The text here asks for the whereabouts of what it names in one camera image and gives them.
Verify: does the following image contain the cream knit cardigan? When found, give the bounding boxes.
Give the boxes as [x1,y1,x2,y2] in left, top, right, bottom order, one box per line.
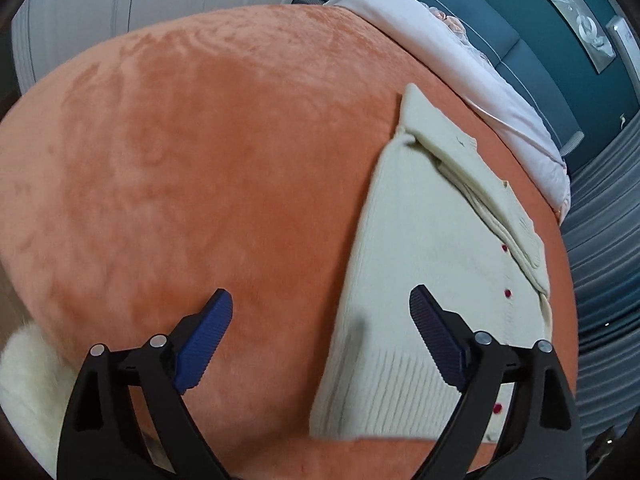
[309,84,552,440]

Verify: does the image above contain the white fluffy rug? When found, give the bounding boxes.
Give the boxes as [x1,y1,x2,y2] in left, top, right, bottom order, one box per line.
[1,323,77,478]

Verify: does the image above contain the grey blue curtain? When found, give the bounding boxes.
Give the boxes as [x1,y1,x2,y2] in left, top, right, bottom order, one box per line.
[561,118,640,445]

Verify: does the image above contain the orange plush bed blanket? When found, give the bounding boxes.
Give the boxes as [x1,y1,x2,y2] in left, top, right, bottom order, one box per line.
[1,4,579,479]

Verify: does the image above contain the pink white duvet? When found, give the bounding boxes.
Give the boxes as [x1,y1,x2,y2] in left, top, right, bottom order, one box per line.
[328,0,572,222]

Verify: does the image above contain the blue upholstered headboard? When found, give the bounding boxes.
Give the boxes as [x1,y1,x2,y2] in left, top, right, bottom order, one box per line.
[419,0,585,156]

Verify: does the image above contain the silver framed wall picture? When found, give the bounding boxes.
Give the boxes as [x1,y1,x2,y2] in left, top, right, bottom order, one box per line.
[549,0,616,74]

